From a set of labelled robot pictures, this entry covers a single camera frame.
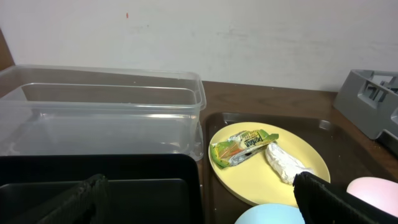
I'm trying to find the yellow plate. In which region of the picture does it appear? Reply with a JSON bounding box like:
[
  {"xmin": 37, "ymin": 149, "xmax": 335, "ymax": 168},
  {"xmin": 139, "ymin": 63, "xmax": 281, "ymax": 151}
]
[{"xmin": 210, "ymin": 122, "xmax": 331, "ymax": 207}]

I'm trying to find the black plastic bin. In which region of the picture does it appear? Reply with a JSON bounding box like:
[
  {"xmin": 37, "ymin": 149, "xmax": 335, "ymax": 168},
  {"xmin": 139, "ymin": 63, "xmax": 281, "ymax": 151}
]
[{"xmin": 1, "ymin": 154, "xmax": 204, "ymax": 223}]

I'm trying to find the pink bowl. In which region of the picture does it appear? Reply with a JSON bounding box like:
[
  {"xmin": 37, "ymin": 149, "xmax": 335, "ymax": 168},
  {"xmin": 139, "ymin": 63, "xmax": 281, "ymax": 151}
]
[{"xmin": 346, "ymin": 177, "xmax": 398, "ymax": 217}]

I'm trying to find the green snack wrapper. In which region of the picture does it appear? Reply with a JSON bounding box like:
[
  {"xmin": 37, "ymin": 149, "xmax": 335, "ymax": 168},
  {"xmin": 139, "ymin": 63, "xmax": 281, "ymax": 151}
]
[{"xmin": 210, "ymin": 129, "xmax": 279, "ymax": 169}]

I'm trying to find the dark brown serving tray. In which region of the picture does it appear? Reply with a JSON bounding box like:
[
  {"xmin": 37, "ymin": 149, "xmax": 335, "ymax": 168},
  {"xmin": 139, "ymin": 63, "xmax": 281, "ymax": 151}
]
[{"xmin": 202, "ymin": 113, "xmax": 397, "ymax": 223}]

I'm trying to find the light blue bowl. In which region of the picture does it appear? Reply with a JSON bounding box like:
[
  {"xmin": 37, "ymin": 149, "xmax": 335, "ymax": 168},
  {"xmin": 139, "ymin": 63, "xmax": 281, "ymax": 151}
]
[{"xmin": 235, "ymin": 203, "xmax": 305, "ymax": 224}]

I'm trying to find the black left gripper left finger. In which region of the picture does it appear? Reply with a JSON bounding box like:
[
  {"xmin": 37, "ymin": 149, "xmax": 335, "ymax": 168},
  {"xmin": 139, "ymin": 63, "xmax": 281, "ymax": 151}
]
[{"xmin": 9, "ymin": 174, "xmax": 109, "ymax": 224}]

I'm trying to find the grey dishwasher rack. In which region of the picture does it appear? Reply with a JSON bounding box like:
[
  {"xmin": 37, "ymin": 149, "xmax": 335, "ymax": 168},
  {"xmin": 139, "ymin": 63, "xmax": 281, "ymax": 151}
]
[{"xmin": 333, "ymin": 69, "xmax": 397, "ymax": 156}]

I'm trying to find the clear plastic bin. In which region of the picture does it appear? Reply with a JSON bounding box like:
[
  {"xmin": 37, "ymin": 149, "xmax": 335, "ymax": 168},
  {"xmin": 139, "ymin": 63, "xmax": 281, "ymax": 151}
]
[{"xmin": 1, "ymin": 65, "xmax": 206, "ymax": 161}]

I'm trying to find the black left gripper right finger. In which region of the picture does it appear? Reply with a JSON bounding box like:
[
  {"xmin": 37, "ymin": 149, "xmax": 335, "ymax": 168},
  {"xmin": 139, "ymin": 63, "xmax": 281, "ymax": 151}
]
[{"xmin": 293, "ymin": 172, "xmax": 397, "ymax": 224}]

